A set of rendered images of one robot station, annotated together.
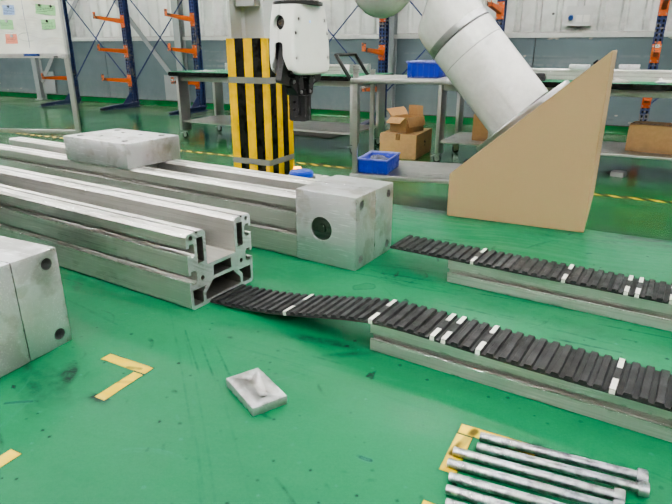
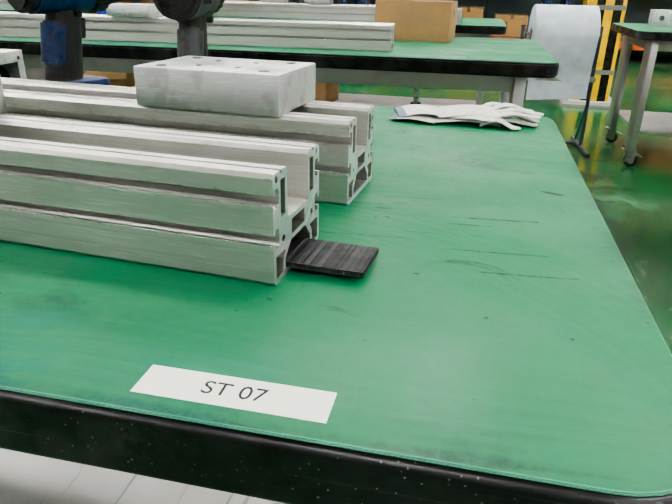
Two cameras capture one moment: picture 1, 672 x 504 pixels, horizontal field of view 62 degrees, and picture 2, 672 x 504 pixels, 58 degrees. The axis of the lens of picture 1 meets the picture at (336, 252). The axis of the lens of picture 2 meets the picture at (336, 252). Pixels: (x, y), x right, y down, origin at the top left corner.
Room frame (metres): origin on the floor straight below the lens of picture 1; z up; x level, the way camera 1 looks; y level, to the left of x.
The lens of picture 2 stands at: (1.61, 0.61, 0.99)
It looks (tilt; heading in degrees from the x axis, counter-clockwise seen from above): 24 degrees down; 165
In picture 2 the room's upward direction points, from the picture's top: 1 degrees clockwise
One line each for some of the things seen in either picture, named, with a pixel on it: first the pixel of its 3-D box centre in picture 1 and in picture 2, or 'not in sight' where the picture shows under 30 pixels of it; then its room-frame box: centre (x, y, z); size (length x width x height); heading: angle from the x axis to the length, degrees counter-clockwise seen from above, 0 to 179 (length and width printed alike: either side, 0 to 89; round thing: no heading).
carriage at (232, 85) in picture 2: not in sight; (229, 96); (0.93, 0.68, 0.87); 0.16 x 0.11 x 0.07; 58
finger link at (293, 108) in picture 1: (293, 100); not in sight; (0.90, 0.07, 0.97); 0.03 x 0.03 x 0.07; 58
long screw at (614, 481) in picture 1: (558, 467); not in sight; (0.30, -0.15, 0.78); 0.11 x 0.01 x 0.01; 66
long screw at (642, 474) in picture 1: (559, 455); not in sight; (0.31, -0.15, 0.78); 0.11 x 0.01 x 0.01; 66
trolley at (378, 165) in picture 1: (418, 133); not in sight; (3.78, -0.55, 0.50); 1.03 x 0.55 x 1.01; 74
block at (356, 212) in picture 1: (350, 217); not in sight; (0.73, -0.02, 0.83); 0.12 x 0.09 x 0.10; 148
